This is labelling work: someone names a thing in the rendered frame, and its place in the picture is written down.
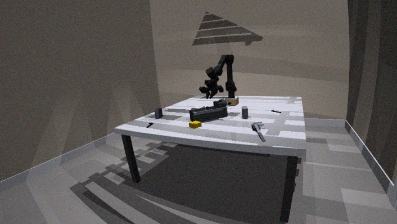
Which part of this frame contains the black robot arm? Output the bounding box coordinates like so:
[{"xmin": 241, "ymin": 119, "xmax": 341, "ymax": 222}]
[{"xmin": 205, "ymin": 55, "xmax": 237, "ymax": 98}]

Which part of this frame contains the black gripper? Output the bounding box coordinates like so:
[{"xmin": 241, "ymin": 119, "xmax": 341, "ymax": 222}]
[{"xmin": 199, "ymin": 81, "xmax": 224, "ymax": 99}]

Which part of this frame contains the yellow block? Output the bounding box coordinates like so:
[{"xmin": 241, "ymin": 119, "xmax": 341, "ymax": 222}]
[{"xmin": 189, "ymin": 121, "xmax": 202, "ymax": 129}]

